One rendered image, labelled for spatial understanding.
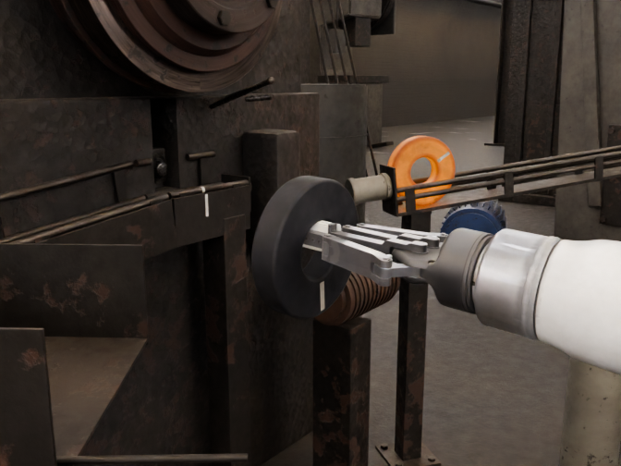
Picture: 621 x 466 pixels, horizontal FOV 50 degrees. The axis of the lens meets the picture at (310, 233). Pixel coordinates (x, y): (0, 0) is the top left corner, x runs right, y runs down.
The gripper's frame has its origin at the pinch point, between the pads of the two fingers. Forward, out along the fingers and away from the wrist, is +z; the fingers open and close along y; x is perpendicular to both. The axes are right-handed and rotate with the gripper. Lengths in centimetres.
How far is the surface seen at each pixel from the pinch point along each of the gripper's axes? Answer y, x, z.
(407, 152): 72, -1, 28
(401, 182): 71, -8, 28
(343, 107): 264, -11, 176
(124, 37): 11, 20, 45
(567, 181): 106, -8, 3
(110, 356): -15.0, -14.2, 15.4
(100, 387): -19.7, -14.4, 10.8
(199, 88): 26, 12, 44
